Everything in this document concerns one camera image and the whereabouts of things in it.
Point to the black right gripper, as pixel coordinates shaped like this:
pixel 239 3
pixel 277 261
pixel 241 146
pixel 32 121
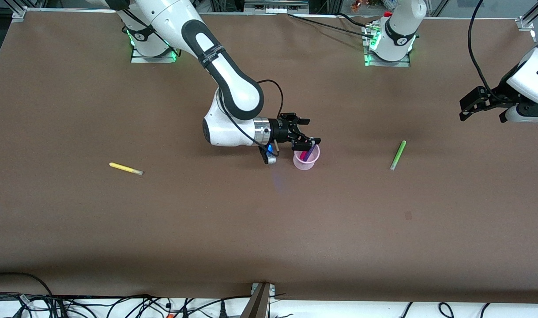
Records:
pixel 281 129

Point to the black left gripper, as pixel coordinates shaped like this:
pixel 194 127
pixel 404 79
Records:
pixel 494 98

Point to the purple marker pen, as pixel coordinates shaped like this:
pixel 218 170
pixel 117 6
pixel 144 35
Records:
pixel 310 153

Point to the pink marker pen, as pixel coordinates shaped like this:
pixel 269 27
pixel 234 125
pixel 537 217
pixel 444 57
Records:
pixel 303 156

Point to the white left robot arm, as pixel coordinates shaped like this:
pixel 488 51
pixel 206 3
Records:
pixel 533 75

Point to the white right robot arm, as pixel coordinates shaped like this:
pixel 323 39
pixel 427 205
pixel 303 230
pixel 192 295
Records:
pixel 233 84

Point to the pink plastic cup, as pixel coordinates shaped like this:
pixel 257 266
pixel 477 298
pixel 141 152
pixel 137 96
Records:
pixel 305 164

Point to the green marker pen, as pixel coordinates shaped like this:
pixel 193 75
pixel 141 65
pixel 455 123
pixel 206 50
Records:
pixel 398 155

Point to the yellow marker pen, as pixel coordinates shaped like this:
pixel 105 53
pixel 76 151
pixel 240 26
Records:
pixel 125 168

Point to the silver aluminium frame bracket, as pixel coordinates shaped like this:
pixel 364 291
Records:
pixel 525 23
pixel 20 13

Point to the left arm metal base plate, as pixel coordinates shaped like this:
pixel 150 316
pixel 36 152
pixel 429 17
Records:
pixel 374 63

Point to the grey metal rail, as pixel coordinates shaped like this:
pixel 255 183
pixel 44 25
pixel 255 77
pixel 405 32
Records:
pixel 275 6

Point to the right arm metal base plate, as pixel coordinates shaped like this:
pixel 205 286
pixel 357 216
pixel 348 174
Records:
pixel 138 58

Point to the brown camera mount post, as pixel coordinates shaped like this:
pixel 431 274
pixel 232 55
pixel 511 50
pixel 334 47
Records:
pixel 257 304

